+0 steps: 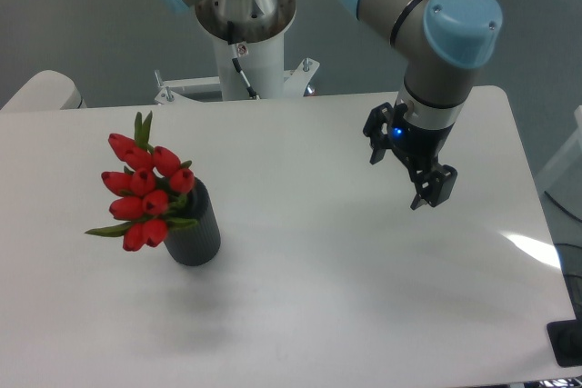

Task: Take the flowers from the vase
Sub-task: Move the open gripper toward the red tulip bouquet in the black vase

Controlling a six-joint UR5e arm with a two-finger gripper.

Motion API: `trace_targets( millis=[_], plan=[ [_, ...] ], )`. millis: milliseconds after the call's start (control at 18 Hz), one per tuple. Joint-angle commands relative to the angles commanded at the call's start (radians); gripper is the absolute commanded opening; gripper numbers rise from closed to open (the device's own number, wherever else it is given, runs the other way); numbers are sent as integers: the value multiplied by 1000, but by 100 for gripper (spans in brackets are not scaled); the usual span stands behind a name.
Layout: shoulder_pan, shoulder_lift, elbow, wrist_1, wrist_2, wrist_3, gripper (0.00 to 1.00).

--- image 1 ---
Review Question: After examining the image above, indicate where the black cable on floor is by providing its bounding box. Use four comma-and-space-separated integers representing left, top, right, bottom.
544, 190, 582, 221

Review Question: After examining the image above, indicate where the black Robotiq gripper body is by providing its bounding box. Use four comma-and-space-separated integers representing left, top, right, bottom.
385, 104, 453, 171

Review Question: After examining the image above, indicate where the white furniture at right edge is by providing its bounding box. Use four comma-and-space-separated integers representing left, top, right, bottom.
534, 106, 581, 195

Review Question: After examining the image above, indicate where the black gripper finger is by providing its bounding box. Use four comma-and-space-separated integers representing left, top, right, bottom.
363, 103, 394, 164
409, 163, 458, 210

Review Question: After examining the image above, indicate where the dark grey ribbed vase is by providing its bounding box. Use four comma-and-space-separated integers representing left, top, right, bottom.
164, 177, 221, 266

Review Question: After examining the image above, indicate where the white rounded chair back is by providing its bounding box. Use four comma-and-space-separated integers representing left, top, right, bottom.
1, 70, 87, 113

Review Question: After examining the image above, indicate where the black device at table edge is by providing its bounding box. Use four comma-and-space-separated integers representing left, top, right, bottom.
547, 320, 581, 368

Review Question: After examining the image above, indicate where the red tulip bouquet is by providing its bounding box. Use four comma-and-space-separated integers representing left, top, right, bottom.
85, 113, 200, 252

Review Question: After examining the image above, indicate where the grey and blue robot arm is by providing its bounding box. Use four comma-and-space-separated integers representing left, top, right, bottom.
165, 0, 503, 208

